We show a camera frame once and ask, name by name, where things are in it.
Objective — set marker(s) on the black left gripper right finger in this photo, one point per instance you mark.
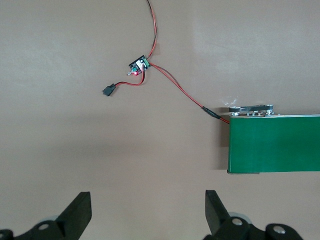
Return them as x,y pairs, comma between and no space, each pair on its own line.
225,227

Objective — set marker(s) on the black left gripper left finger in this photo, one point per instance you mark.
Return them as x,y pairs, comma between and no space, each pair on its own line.
62,225

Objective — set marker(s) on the green conveyor belt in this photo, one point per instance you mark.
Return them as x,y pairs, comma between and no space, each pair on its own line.
275,145

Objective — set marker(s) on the red-black conveyor motor lead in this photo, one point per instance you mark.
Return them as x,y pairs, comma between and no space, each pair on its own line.
210,112

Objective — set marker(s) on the red-black lead with black plug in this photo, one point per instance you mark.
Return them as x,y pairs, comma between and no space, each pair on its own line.
108,90

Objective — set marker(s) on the black speed controller board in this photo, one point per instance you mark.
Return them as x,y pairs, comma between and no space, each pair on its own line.
138,67

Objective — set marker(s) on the red-black power supply lead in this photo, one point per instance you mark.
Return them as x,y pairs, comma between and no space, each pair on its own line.
156,40

